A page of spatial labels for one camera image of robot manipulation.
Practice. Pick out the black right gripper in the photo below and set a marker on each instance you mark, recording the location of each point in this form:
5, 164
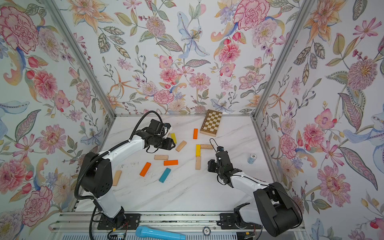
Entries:
212, 165

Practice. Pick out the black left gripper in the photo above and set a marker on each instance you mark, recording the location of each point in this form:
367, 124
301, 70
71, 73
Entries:
168, 145

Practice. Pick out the natural wood block diagonal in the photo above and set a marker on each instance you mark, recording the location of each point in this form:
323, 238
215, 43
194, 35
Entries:
181, 146

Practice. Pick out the natural wood block top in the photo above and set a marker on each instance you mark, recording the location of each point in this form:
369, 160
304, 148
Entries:
206, 147

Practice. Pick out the yellow block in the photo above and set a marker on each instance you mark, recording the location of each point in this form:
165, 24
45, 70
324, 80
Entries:
173, 136
198, 150

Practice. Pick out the orange block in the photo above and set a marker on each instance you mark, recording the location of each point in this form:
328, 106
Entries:
195, 135
171, 163

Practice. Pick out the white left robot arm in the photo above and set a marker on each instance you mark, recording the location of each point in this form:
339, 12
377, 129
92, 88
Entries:
95, 178

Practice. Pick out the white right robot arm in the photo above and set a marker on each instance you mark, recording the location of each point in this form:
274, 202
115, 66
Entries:
272, 208

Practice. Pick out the blue poker chip stack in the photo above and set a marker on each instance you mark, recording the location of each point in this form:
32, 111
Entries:
252, 158

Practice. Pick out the teal block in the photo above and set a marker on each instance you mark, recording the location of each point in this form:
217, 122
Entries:
165, 175

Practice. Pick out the orange block diagonal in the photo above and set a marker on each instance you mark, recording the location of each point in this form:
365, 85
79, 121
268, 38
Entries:
145, 169

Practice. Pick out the wooden chessboard box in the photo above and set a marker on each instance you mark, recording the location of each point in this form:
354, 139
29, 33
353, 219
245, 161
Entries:
211, 123

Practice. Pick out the small round gauge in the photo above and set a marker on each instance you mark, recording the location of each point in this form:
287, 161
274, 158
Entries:
206, 231

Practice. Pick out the blue microphone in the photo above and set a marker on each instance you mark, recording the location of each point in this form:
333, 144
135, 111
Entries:
145, 232

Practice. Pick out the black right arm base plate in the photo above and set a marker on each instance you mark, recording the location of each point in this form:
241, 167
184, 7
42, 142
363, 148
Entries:
233, 220

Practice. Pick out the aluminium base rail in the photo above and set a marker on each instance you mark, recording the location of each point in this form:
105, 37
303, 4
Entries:
166, 221

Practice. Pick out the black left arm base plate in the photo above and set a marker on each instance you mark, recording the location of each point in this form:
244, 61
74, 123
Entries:
122, 221

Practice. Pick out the aluminium left corner post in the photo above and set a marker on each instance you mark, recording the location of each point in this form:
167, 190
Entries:
68, 36

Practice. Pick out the aluminium corner post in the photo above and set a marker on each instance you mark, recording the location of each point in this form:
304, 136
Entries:
68, 36
303, 13

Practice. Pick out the aluminium right corner post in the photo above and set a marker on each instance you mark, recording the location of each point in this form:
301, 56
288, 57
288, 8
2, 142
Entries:
303, 13

